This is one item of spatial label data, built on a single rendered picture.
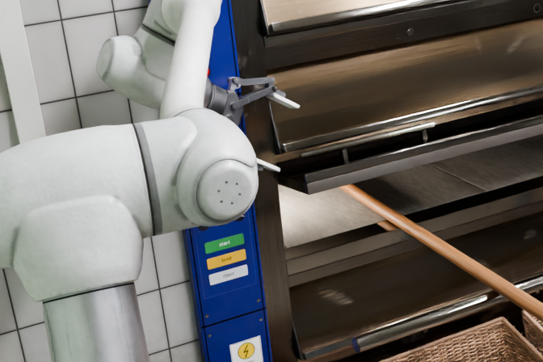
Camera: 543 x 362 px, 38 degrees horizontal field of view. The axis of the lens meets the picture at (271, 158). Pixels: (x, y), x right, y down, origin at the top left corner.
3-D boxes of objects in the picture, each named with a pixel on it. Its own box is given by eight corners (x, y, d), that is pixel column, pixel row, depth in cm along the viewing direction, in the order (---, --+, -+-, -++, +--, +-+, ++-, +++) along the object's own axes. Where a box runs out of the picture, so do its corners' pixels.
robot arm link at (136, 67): (172, 122, 144) (205, 57, 142) (96, 90, 135) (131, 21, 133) (153, 104, 153) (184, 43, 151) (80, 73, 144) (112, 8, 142)
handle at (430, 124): (305, 179, 167) (302, 178, 168) (438, 146, 178) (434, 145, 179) (300, 153, 166) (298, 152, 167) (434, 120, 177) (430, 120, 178)
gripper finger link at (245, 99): (223, 111, 156) (220, 103, 156) (267, 91, 162) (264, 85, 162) (233, 111, 153) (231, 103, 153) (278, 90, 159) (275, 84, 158)
